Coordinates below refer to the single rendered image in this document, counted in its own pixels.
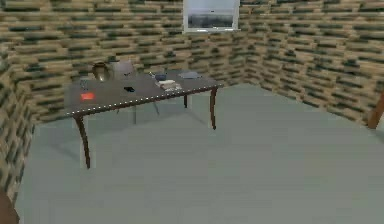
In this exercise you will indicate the pale stacked books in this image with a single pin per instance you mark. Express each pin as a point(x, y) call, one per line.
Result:
point(168, 85)

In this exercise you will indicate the dark blue bowl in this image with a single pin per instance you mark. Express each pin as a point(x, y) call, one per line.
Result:
point(160, 77)

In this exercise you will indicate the black small phone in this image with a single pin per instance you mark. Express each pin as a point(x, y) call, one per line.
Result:
point(129, 89)

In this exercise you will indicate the grey chair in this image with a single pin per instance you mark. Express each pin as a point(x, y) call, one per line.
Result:
point(124, 69)

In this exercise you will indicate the dark brown wooden table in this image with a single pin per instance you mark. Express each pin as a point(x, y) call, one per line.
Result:
point(110, 96)

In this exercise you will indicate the white framed window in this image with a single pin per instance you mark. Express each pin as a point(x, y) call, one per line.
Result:
point(210, 15)

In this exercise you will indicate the red flat card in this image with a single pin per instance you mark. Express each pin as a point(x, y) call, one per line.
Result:
point(87, 96)

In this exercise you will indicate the clear small glass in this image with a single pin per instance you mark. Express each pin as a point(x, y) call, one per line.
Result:
point(83, 84)

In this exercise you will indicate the brown wooden furniture leg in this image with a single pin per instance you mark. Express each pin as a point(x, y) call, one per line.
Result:
point(376, 113)

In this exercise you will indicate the brown wooden object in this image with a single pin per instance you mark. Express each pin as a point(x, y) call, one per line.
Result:
point(7, 208)

